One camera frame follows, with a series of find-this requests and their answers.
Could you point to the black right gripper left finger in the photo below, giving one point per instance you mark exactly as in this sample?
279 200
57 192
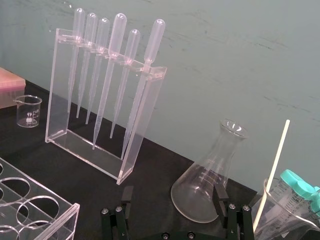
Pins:
125 195

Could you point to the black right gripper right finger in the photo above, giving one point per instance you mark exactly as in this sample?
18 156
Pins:
220 202

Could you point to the white stirring rod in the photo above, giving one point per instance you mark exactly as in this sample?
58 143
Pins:
277 155

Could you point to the glass conical flask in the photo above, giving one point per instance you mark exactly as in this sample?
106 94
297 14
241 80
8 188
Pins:
197 192

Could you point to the large glass beaker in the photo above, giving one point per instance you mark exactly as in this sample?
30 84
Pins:
272 220

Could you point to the black table cloth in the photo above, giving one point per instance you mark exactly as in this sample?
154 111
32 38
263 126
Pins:
75 162

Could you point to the clear acrylic tube rack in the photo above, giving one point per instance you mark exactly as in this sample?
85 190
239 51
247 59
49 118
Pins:
37 200

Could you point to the small glass beaker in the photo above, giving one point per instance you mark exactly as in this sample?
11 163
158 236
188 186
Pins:
28 112

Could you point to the clear acrylic pipette rack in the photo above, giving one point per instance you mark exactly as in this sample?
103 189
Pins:
59 82

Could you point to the clear plastic transfer pipette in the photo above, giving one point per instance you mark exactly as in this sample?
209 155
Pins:
132 45
91 26
155 40
117 32
102 31
79 22

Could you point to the pink plastic box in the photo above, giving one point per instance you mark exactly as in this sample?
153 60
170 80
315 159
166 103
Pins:
8 82

